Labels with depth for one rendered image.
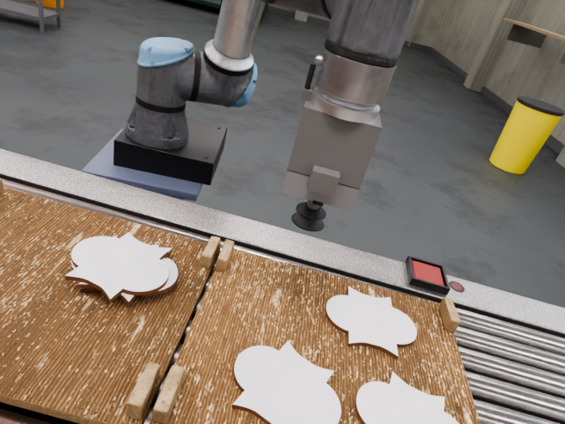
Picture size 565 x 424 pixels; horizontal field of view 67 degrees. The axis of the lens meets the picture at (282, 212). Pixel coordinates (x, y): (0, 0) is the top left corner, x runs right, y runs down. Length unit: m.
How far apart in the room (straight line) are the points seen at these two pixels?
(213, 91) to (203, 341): 0.61
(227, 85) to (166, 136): 0.19
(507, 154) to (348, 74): 4.45
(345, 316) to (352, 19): 0.44
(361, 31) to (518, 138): 4.41
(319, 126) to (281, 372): 0.32
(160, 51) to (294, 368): 0.71
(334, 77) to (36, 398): 0.46
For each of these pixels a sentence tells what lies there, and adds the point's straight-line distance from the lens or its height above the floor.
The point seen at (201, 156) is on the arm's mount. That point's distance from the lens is 1.06.
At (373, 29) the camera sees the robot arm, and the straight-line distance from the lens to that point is 0.43.
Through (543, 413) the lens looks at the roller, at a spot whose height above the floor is 0.91.
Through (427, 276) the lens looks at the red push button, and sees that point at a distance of 0.89.
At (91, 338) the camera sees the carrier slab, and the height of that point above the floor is 0.94.
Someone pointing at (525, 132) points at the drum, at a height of 0.43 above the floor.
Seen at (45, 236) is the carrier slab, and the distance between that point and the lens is 0.77.
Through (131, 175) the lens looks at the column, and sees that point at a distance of 1.07.
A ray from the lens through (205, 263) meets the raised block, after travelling 0.71.
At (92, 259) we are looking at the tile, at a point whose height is 0.97.
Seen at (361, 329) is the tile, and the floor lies 0.94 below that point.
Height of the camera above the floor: 1.40
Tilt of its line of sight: 31 degrees down
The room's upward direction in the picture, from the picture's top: 15 degrees clockwise
